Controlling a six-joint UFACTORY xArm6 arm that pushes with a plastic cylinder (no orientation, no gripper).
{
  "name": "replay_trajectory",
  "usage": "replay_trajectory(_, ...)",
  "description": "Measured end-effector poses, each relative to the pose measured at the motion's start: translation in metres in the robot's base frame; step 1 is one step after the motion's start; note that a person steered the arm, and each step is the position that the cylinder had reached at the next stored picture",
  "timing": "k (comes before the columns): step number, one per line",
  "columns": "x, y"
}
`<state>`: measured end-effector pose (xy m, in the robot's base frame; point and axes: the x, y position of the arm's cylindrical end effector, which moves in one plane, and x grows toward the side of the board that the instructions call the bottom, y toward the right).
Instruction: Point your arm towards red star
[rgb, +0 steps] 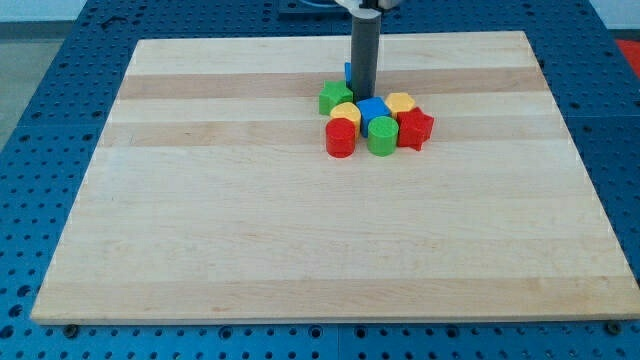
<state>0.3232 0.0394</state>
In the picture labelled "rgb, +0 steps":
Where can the green cylinder block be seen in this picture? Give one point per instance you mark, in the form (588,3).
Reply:
(382,135)

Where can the right black board screw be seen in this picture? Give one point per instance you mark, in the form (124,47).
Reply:
(613,328)

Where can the yellow hexagon block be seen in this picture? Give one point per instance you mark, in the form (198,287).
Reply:
(399,102)

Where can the red star block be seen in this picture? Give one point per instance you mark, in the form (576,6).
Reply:
(415,128)

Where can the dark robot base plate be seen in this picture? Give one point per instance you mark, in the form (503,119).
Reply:
(299,9)

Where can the small blue block behind rod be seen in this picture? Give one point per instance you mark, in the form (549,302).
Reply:
(347,74)

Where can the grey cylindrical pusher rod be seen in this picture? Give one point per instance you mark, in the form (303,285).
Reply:
(366,24)

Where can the light wooden board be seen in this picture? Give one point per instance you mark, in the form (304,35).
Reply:
(210,197)

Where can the green star block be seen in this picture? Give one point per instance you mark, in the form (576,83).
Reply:
(332,94)

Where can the blue cube block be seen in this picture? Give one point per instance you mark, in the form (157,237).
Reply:
(370,109)

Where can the yellow heart block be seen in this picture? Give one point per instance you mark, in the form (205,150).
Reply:
(349,111)

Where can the left black board screw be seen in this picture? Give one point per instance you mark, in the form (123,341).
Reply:
(71,331)

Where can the red cylinder block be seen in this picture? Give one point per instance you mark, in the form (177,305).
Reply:
(340,137)

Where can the black board screw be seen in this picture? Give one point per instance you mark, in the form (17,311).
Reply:
(71,331)
(613,328)

